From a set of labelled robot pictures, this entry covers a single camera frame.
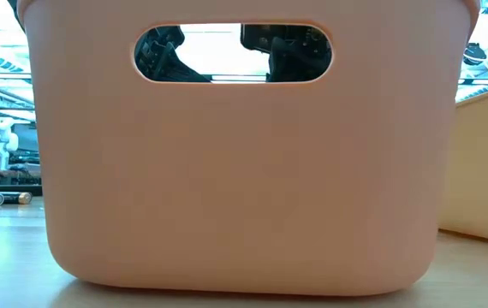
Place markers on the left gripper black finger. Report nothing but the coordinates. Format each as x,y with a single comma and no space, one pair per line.
180,70

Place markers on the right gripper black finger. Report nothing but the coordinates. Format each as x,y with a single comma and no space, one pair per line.
282,64

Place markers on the orange plastic bin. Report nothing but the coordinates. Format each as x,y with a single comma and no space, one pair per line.
244,179

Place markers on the black copper-top battery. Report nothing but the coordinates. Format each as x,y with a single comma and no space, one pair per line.
17,197

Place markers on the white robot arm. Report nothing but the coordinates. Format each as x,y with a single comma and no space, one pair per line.
0,141

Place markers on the black hanging device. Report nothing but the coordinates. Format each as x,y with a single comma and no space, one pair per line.
475,53

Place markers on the yellow plastic bin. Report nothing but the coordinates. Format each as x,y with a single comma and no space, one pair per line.
483,171

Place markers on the black aluminium table frame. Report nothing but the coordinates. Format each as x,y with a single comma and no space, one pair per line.
13,189

